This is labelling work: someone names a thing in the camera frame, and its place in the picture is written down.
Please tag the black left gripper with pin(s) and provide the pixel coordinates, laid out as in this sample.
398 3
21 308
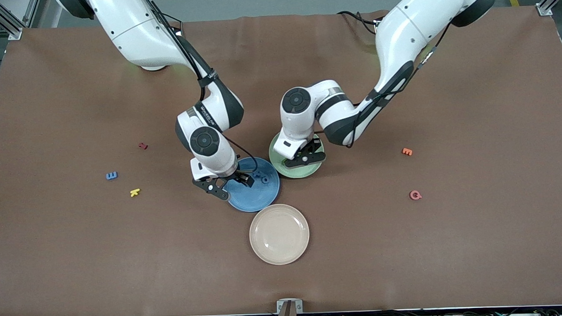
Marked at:
314 146

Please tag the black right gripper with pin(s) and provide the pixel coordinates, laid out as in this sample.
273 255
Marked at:
239 175

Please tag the blue foam letter X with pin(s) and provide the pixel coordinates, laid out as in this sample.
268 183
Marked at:
258 173

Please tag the blue foam letter E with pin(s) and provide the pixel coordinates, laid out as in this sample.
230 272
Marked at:
112 175

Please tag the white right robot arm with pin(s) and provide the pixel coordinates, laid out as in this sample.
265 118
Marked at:
141 32

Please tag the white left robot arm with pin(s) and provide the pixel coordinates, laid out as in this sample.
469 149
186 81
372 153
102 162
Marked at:
421 22

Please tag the blue plate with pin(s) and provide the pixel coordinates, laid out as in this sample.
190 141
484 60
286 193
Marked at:
259 198

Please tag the green plate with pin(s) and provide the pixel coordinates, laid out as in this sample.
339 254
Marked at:
300 173

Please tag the beige plate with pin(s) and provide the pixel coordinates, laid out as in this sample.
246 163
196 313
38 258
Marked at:
279 234

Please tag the orange foam letter E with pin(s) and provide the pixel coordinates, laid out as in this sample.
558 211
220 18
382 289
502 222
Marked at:
407 151

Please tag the pink foam letter Q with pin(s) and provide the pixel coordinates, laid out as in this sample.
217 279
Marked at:
411 195

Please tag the small dark red foam letter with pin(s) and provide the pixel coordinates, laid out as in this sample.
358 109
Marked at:
143 146

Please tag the yellow foam letter K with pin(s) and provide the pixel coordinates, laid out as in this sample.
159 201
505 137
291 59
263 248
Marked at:
134 192

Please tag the brown table cover mat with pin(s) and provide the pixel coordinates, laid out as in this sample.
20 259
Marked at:
74 114

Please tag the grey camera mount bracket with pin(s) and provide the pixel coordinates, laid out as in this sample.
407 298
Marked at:
289 307

